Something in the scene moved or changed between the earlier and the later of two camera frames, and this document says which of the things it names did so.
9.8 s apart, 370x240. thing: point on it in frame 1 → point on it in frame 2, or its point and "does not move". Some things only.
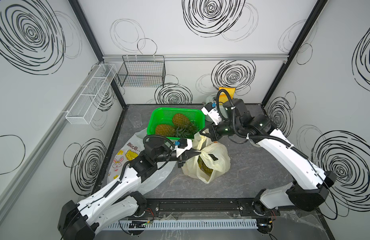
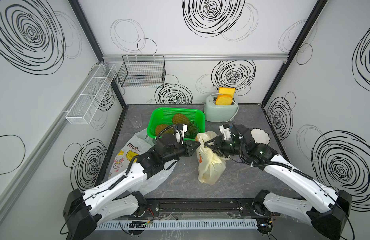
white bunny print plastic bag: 135,144 does not move
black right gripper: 211,133 → 217,145
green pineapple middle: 185,127 does not move
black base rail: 200,207 does not move
